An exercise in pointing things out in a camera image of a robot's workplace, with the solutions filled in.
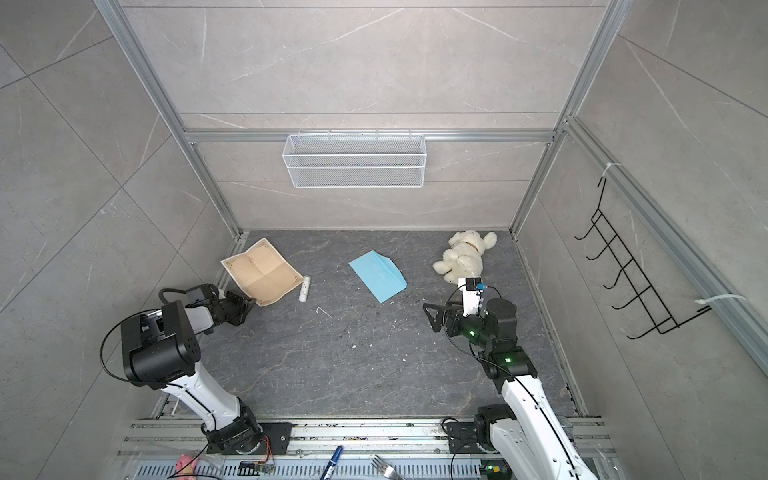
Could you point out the pink small object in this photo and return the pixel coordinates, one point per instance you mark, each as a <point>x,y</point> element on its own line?
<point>185,468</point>

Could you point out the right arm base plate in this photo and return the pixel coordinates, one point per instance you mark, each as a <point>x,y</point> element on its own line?
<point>463,439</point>

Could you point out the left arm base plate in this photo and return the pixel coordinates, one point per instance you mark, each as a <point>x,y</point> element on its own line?
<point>242,439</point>

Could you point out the silver fork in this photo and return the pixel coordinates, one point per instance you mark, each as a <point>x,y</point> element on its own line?
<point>385,469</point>

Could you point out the white plush teddy bear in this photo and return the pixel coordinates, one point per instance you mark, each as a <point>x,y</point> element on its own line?
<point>463,258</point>

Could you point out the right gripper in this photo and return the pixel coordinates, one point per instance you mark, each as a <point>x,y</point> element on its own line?
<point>455,313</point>

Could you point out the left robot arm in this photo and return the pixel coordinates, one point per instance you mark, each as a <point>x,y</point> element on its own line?
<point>160,350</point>

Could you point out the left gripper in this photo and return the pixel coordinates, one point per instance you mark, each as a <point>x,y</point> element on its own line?
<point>243,304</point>

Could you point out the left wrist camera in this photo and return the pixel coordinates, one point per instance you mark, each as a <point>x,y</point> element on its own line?
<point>202,295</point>

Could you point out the light blue envelope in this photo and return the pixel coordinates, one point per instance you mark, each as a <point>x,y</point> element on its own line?
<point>380,275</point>

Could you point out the black wire hook rack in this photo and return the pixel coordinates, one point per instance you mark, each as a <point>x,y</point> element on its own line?
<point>632,274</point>

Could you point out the blue marker pen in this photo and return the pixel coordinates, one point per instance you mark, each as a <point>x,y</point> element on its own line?
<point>332,464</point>

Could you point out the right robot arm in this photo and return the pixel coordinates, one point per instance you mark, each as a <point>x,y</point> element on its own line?
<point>523,428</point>

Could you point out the beige letter paper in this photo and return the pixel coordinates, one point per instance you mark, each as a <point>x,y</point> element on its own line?
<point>262,273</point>

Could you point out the white wire mesh basket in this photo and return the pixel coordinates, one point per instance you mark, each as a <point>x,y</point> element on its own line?
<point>335,160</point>

